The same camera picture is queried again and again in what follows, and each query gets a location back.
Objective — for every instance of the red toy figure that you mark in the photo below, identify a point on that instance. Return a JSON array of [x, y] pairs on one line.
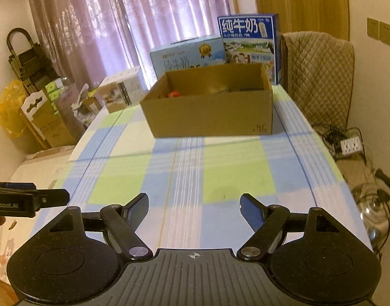
[[172, 94]]

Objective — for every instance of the quilted beige chair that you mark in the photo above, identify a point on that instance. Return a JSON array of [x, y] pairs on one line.
[[319, 72]]

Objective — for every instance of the wall socket pair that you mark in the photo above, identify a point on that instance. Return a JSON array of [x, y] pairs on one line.
[[378, 30]]

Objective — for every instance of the brown cardboard box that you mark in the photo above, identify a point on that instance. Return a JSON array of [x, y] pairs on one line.
[[223, 100]]

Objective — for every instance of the brown cardboard carton left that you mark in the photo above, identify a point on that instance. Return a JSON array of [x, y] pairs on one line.
[[46, 124]]

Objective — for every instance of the open box of clutter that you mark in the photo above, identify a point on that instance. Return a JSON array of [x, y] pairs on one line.
[[78, 107]]

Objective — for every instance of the white appliance product box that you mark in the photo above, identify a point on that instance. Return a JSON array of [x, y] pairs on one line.
[[121, 90]]

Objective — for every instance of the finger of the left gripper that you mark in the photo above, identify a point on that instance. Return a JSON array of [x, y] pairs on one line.
[[17, 186], [50, 198]]

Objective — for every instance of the yellow plastic bag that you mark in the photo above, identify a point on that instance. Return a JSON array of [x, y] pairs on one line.
[[11, 101]]

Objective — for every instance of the green tissue pack stack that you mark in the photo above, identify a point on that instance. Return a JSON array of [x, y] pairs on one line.
[[54, 90]]

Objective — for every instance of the light blue milk carton box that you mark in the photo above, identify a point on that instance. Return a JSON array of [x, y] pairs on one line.
[[194, 53]]

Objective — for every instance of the black folding cart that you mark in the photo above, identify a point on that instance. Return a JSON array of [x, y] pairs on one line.
[[32, 67]]

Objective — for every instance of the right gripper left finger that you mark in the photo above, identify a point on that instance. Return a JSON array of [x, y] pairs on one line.
[[121, 223]]

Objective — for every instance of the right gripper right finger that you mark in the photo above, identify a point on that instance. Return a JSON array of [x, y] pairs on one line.
[[267, 222]]

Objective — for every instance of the checkered bed sheet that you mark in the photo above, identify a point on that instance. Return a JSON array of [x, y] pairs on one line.
[[194, 184]]

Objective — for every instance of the white power strip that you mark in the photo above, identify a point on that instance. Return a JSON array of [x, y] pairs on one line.
[[351, 146]]

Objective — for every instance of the dark blue milk carton box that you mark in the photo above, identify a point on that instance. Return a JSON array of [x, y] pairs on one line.
[[253, 38]]

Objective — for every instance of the pink curtain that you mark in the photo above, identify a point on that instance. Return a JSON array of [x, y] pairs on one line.
[[88, 40]]

